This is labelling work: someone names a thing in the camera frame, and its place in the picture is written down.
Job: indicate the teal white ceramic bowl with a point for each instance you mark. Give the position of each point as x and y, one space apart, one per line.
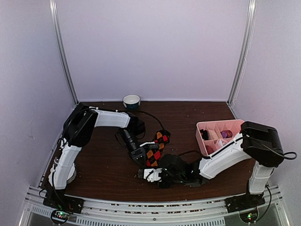
131 101

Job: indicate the black rolled sock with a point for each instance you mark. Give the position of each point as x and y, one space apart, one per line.
204 134

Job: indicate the beige rolled sock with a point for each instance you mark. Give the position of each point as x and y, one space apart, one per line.
213 135

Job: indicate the left aluminium frame post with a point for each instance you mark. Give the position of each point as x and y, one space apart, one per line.
62 54

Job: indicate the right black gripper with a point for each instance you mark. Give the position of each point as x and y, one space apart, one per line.
163 185

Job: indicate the aluminium frame post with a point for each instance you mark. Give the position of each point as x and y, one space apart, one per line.
62 54
243 53

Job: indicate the white scalloped bowl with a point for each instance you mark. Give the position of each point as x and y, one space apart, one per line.
72 174

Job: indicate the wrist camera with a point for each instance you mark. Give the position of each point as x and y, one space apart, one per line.
147 143
152 175

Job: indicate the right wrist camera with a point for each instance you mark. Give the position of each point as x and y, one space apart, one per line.
152 175

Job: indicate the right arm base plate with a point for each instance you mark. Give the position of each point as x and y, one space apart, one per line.
243 202

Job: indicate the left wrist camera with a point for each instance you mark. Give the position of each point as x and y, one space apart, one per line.
147 143

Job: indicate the red rolled sock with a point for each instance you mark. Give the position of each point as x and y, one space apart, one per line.
209 149

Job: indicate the right aluminium frame post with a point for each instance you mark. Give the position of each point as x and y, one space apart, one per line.
243 53

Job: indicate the front aluminium rail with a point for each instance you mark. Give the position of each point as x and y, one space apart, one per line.
205 212

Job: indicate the pink divided organizer box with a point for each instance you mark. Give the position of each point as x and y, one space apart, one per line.
218 126

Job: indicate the white pink rolled sock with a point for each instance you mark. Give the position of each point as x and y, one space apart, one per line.
220 143

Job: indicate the black argyle sock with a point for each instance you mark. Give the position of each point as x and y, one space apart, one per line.
161 138

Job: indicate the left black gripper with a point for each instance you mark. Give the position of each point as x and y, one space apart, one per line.
138 153

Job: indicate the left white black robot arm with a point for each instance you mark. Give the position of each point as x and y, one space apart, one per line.
77 132

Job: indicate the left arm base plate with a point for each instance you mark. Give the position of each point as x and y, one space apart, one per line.
68 204

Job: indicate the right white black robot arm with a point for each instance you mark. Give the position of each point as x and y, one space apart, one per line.
255 141

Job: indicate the maroon purple orange sock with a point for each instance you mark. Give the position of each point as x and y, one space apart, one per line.
226 134

